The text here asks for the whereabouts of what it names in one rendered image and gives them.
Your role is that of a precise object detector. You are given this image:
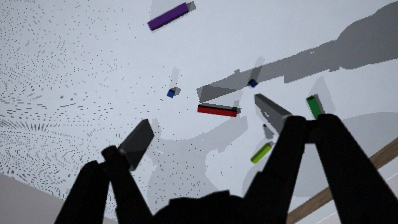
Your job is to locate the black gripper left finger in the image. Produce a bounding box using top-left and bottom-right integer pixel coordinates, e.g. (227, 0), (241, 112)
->
(54, 119), (156, 224)

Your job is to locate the purple rod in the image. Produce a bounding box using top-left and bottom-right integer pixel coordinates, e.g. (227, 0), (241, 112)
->
(147, 2), (189, 31)

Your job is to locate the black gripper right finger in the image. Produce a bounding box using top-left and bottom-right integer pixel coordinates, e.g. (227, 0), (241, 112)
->
(226, 93), (398, 224)

